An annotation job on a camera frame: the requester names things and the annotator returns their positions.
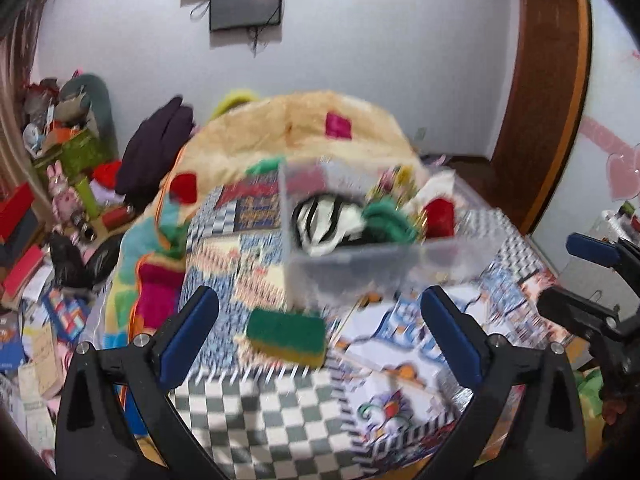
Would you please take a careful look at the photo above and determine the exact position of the red felt pouch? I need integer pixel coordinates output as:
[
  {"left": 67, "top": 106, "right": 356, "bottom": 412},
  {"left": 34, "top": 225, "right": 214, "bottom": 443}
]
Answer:
[{"left": 421, "top": 197, "right": 456, "bottom": 240}]

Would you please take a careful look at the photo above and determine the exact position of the white drawstring pouch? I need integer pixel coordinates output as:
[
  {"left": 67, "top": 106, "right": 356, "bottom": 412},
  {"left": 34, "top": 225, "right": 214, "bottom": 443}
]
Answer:
[{"left": 401, "top": 169, "right": 456, "bottom": 214}]

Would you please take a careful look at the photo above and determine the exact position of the floral patterned pouch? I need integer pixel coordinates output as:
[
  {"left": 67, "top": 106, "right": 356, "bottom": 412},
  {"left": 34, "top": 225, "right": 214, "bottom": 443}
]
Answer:
[{"left": 368, "top": 165, "right": 418, "bottom": 208}]

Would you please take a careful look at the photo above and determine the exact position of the green knitted cloth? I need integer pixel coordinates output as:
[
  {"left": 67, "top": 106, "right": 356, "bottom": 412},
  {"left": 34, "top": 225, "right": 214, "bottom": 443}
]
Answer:
[{"left": 362, "top": 200, "right": 418, "bottom": 245}]

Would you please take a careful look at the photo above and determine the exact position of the clear plastic storage box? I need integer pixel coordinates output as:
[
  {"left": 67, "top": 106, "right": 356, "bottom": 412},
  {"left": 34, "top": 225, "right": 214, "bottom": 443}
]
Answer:
[{"left": 278, "top": 159, "right": 506, "bottom": 308}]

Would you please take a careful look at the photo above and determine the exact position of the white bag with black straps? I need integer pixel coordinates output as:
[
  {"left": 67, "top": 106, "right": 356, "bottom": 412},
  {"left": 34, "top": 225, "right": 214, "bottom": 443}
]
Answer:
[{"left": 291, "top": 193, "right": 367, "bottom": 257}]

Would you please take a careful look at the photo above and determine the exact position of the white cabinet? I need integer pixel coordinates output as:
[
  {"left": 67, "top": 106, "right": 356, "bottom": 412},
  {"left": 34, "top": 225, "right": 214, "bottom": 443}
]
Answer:
[{"left": 554, "top": 209, "right": 640, "bottom": 321}]

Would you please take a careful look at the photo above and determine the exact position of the patchwork patterned tablecloth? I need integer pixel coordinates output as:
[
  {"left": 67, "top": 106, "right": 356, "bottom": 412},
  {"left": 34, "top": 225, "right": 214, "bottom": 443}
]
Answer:
[{"left": 172, "top": 176, "right": 568, "bottom": 479}]

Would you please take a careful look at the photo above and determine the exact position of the green yellow sponge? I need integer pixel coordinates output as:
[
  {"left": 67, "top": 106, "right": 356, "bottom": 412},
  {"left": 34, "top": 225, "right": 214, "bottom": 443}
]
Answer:
[{"left": 245, "top": 308, "right": 326, "bottom": 368}]

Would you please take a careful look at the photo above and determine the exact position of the pink bunny plush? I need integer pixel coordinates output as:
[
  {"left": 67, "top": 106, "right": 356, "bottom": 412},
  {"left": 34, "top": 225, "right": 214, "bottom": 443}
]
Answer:
[{"left": 47, "top": 160, "right": 84, "bottom": 226}]

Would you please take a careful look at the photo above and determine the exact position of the red gift box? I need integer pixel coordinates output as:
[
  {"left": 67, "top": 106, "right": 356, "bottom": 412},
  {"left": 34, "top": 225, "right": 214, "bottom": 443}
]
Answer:
[{"left": 0, "top": 182, "right": 34, "bottom": 244}]

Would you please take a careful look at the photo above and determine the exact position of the green cardboard box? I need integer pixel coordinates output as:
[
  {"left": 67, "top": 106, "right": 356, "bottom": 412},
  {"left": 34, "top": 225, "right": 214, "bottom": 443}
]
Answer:
[{"left": 32, "top": 129, "right": 113, "bottom": 184}]

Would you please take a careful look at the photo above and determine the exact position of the dark purple jacket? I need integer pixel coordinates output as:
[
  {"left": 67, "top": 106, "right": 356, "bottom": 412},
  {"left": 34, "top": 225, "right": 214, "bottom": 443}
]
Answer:
[{"left": 115, "top": 96, "right": 194, "bottom": 214}]

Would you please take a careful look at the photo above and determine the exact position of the beige fluffy blanket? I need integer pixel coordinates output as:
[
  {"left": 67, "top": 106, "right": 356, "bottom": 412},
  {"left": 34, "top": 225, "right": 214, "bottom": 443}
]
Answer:
[{"left": 102, "top": 91, "right": 428, "bottom": 348}]

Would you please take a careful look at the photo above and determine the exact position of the grey green plush toy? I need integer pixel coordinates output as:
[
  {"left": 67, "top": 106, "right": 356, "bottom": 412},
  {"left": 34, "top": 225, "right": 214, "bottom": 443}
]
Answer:
[{"left": 54, "top": 73, "right": 118, "bottom": 155}]

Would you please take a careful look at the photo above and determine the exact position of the striped pink brown curtain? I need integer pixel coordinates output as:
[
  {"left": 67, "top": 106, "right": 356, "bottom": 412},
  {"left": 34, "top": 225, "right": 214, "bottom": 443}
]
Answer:
[{"left": 1, "top": 0, "right": 53, "bottom": 224}]

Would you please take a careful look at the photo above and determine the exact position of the pink heart wall decoration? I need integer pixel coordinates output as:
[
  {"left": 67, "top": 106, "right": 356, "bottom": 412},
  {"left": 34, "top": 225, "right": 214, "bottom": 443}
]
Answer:
[{"left": 578, "top": 116, "right": 639, "bottom": 200}]

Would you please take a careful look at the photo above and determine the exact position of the small black wall monitor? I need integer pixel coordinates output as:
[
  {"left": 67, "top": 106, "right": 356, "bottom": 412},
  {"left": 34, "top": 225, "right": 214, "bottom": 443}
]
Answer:
[{"left": 209, "top": 0, "right": 282, "bottom": 32}]

